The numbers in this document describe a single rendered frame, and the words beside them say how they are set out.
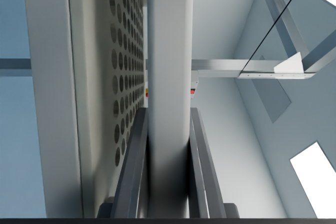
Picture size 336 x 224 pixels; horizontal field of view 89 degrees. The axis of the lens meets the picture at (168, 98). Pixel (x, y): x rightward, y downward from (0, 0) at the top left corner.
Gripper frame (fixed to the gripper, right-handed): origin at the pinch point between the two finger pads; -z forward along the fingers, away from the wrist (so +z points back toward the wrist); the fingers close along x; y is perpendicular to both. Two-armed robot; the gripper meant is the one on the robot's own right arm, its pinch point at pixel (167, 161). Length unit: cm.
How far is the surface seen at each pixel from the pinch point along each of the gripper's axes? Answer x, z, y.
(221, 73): -24, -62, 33
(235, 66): -30, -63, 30
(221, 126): -111, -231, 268
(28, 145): 107, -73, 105
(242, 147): -144, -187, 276
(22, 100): 107, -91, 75
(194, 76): -11, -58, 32
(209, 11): -91, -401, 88
